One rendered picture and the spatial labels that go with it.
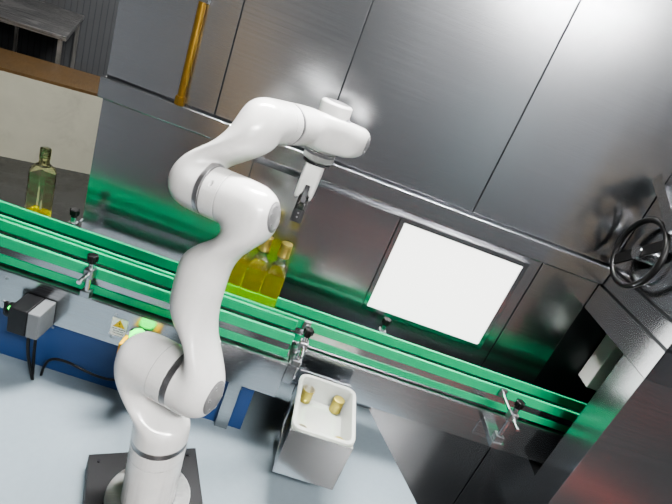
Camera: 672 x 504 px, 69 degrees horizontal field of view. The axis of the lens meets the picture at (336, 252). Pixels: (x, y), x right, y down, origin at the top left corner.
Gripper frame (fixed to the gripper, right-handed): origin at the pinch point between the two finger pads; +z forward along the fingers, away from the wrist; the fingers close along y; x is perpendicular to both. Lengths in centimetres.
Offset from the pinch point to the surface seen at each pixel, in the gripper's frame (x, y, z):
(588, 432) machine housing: 98, 18, 25
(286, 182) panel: -6.5, -12.0, -3.2
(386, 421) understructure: 57, -16, 71
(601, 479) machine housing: 107, 22, 36
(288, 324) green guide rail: 8.3, 6.1, 31.6
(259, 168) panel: -15.3, -12.0, -4.4
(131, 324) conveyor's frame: -33, 16, 42
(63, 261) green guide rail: -54, 14, 31
